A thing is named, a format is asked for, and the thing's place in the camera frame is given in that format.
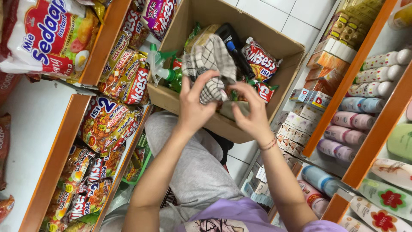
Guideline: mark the person's right hand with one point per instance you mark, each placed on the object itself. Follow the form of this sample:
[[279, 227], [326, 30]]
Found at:
[[256, 119]]

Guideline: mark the person's left hand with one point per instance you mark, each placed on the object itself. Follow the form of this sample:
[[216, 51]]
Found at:
[[191, 111]]

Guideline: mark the black white checkered cloth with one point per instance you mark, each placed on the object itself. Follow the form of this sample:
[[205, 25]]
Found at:
[[209, 56]]

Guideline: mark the beige folded cloth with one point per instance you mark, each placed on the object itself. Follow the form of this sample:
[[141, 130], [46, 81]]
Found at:
[[229, 111]]

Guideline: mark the red white noodle packet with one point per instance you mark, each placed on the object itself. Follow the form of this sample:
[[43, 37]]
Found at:
[[260, 61], [265, 92]]

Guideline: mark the stack of small white boxes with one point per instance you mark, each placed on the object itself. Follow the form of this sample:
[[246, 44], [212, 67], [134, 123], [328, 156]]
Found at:
[[299, 124]]

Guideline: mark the green spray bottle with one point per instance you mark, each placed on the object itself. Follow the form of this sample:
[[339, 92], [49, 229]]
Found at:
[[167, 74]]

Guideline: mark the person's grey trousers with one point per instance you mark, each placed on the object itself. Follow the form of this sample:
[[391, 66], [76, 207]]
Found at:
[[193, 167]]

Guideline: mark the black bottle with blue cap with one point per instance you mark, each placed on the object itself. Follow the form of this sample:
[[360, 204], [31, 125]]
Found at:
[[235, 48]]

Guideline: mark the yellow brown snack packet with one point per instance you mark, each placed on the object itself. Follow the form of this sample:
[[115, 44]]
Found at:
[[201, 37]]

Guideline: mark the green plastic basket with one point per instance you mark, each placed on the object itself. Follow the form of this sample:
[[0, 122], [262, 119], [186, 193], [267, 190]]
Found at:
[[136, 167]]

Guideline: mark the blue powder bottle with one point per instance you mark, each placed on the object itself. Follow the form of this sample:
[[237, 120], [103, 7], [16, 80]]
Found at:
[[318, 180]]

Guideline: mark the stack of orange soap boxes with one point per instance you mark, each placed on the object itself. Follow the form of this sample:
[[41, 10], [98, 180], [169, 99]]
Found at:
[[328, 61]]

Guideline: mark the brown cardboard box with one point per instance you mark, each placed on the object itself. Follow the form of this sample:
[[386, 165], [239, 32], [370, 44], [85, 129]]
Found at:
[[257, 22]]

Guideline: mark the orange shelf of noodle packets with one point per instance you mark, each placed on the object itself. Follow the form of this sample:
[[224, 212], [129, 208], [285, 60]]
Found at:
[[96, 129]]

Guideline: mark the pink powder bottle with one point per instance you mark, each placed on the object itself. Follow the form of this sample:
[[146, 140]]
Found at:
[[313, 198]]

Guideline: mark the person's purple shirt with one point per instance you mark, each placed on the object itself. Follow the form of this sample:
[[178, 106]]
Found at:
[[238, 216]]

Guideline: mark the purple noodle packet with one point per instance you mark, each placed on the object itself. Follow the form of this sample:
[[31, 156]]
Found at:
[[157, 16]]

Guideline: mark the row of pastel powder bottles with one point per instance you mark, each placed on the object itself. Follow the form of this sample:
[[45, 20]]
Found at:
[[360, 106]]

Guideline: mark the orange shelf of toiletries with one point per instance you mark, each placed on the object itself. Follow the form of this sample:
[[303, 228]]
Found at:
[[370, 129]]

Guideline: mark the stack of yellow brown packets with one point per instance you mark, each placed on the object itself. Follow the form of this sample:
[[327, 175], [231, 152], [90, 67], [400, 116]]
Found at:
[[350, 22]]

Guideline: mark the row of floral lotion bottles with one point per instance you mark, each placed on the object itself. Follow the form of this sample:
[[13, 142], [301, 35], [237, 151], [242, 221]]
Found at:
[[383, 199]]

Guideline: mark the large white noodle multipack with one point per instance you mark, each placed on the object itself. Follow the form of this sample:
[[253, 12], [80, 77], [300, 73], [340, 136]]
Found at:
[[48, 35]]

